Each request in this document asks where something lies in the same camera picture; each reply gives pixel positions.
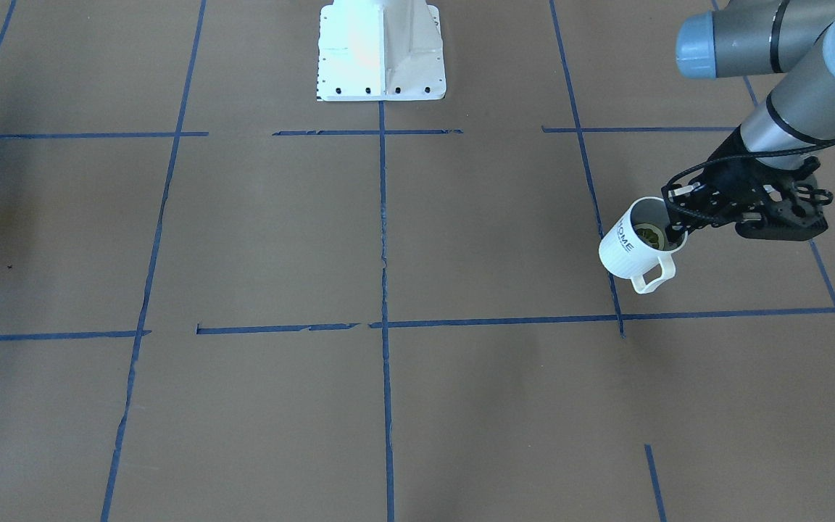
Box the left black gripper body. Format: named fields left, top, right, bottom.
left=686, top=128, right=788, bottom=225

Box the lemon slice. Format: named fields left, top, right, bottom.
left=633, top=223, right=668, bottom=251

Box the white mug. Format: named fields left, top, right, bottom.
left=599, top=197, right=685, bottom=294

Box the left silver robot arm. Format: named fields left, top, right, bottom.
left=662, top=1, right=835, bottom=241

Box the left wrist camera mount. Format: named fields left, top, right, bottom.
left=734, top=174, right=834, bottom=241

